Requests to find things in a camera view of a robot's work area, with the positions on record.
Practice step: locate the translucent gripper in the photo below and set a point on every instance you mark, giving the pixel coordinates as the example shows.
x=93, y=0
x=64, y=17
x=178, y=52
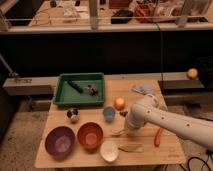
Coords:
x=129, y=131

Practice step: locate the silver metal fork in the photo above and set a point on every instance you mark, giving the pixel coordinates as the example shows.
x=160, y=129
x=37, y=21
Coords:
x=117, y=133

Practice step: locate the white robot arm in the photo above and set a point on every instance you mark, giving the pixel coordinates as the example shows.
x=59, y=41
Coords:
x=146, y=110

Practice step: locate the white bowl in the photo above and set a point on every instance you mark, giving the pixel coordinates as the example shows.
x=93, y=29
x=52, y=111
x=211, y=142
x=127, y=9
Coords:
x=109, y=151

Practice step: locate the red bowl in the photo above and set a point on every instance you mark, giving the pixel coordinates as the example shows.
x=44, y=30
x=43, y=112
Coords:
x=90, y=135

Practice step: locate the purple bowl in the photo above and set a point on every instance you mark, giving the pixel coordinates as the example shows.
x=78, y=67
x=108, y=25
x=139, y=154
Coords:
x=60, y=141

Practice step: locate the black bowl on shelf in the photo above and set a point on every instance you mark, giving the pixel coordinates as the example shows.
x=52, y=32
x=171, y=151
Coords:
x=121, y=16

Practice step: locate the wooden spatula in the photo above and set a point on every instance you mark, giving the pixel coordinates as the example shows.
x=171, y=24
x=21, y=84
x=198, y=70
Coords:
x=135, y=148

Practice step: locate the bunch of dark grapes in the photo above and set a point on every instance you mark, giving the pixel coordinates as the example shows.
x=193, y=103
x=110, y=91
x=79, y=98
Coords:
x=124, y=113

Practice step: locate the orange carrot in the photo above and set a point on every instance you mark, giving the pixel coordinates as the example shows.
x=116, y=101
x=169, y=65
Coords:
x=157, y=139

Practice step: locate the blue cup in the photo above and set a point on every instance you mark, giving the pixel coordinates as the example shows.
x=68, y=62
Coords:
x=109, y=114

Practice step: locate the orange fruit on table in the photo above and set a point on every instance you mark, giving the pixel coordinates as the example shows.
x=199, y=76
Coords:
x=119, y=103

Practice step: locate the light blue cloth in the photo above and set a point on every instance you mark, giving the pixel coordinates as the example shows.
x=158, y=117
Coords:
x=146, y=89

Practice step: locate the small dark toy in tray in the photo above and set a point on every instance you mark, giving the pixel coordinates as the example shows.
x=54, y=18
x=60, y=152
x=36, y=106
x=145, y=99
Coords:
x=91, y=89

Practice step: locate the green plastic tray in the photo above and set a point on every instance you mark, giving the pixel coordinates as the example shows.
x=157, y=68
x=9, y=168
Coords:
x=66, y=96

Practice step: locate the black marker in tray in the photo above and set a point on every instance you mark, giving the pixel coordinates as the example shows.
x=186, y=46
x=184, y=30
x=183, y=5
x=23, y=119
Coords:
x=75, y=86

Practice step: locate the orange ball on ledge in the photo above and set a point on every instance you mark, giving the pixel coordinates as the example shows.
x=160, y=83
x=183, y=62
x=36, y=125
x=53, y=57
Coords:
x=192, y=73

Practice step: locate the red box on shelf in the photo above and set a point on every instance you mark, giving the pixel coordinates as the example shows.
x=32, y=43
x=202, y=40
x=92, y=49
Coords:
x=144, y=12

